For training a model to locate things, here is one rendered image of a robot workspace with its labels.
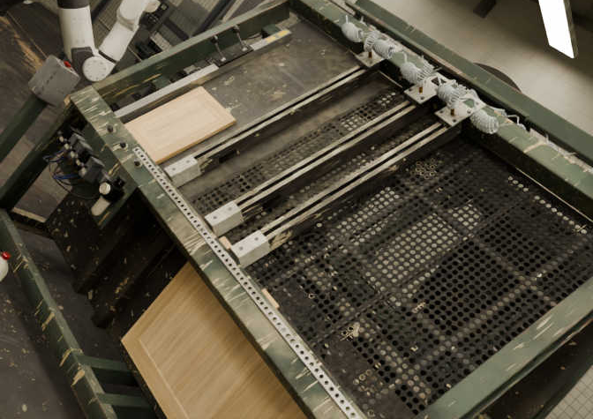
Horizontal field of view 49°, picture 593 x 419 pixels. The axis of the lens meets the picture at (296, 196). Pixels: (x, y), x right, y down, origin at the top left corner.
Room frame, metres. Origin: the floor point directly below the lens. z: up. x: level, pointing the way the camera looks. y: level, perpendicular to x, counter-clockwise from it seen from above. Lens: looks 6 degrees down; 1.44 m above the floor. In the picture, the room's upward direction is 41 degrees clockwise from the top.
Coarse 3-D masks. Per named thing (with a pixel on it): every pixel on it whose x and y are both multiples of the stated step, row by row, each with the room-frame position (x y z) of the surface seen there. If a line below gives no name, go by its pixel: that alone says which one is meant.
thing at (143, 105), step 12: (276, 36) 3.22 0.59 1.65; (288, 36) 3.24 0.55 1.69; (252, 48) 3.17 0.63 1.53; (264, 48) 3.18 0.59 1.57; (240, 60) 3.13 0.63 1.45; (204, 72) 3.05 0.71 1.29; (216, 72) 3.07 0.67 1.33; (180, 84) 3.00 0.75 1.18; (192, 84) 3.02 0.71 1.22; (156, 96) 2.94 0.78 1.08; (168, 96) 2.96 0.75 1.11; (132, 108) 2.89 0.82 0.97; (144, 108) 2.91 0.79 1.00; (120, 120) 2.86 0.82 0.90
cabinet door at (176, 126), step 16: (192, 96) 2.96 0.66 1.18; (208, 96) 2.95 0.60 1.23; (160, 112) 2.89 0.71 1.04; (176, 112) 2.89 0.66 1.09; (192, 112) 2.88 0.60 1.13; (208, 112) 2.88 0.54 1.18; (224, 112) 2.87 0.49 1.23; (128, 128) 2.83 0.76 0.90; (144, 128) 2.82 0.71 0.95; (160, 128) 2.82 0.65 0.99; (176, 128) 2.81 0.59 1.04; (192, 128) 2.81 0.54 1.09; (208, 128) 2.80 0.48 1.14; (224, 128) 2.81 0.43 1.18; (144, 144) 2.75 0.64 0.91; (160, 144) 2.75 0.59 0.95; (176, 144) 2.74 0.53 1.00; (192, 144) 2.74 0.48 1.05; (160, 160) 2.67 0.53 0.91
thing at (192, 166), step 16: (384, 32) 2.85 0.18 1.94; (368, 48) 2.87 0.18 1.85; (368, 64) 2.91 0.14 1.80; (336, 80) 2.90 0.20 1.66; (352, 80) 2.91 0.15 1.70; (368, 80) 2.98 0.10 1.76; (304, 96) 2.83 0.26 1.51; (320, 96) 2.83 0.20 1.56; (336, 96) 2.90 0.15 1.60; (272, 112) 2.77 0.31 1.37; (288, 112) 2.76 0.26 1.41; (304, 112) 2.82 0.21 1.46; (240, 128) 2.71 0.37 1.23; (256, 128) 2.70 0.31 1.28; (272, 128) 2.75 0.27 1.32; (224, 144) 2.64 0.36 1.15; (240, 144) 2.67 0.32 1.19; (192, 160) 2.58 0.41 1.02; (208, 160) 2.61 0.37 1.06; (224, 160) 2.66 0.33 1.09; (176, 176) 2.54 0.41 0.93; (192, 176) 2.60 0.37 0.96
